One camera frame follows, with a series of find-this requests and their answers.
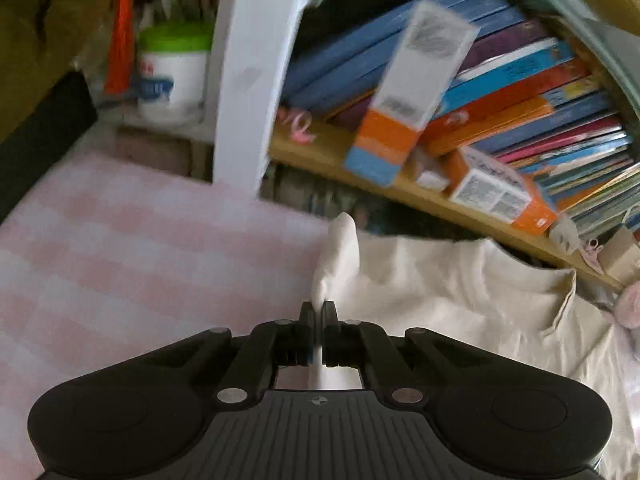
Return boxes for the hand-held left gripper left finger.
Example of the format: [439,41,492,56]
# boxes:
[130,301,317,408]

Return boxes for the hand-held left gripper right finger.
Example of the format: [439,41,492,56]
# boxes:
[324,301,506,407]

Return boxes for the beige T-shirt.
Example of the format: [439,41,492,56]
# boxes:
[310,212,640,480]

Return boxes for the wooden shelf board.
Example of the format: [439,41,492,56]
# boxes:
[267,120,626,291]

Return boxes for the pink checkered desk mat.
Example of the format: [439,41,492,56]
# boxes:
[0,152,333,480]

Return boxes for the pink ribbon bow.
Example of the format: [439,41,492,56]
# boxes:
[277,107,318,143]

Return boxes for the flat orange white carton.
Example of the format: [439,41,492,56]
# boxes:
[447,146,558,235]

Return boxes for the tall orange blue carton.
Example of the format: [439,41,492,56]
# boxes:
[344,0,480,188]

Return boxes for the white power adapter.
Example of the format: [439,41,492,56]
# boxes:
[547,215,582,252]

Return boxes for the pink hair clip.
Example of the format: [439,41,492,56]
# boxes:
[580,239,606,275]

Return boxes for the white jar green lid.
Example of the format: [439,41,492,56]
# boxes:
[136,22,213,128]

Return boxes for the white cardboard box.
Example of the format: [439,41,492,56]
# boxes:
[597,227,640,286]

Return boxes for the white pink plush rabbit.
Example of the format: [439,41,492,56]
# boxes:
[612,280,640,356]

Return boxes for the row of colourful books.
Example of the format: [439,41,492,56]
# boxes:
[277,0,640,241]

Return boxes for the red tassel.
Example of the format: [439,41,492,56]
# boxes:
[104,0,137,95]

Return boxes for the olive cloth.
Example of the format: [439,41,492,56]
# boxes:
[0,0,126,146]

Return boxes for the white post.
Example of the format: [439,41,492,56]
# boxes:
[212,0,321,196]

